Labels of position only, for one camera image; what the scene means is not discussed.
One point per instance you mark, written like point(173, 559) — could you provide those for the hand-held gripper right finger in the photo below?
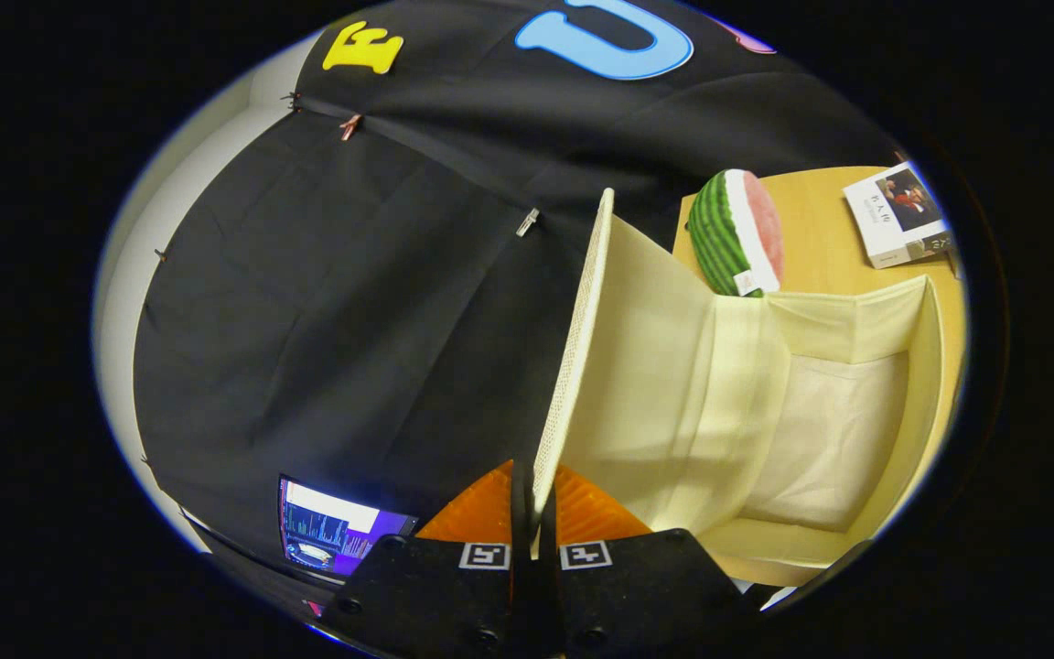
point(637, 595)

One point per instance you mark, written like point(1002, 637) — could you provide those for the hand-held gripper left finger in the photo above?
point(435, 595)

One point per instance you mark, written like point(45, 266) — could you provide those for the beige fabric storage box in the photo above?
point(673, 384)

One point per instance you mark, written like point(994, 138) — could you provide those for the computer monitor screen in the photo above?
point(335, 531)

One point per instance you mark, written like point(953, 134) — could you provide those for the black backdrop cloth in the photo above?
point(353, 320)

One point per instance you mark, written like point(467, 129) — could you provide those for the watermelon slice plush toy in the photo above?
point(719, 233)

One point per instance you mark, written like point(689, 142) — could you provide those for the silver clip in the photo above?
point(528, 222)

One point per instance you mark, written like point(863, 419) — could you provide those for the white portrait cover book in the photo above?
point(875, 224)

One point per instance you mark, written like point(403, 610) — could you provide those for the copper clip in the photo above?
point(350, 126)

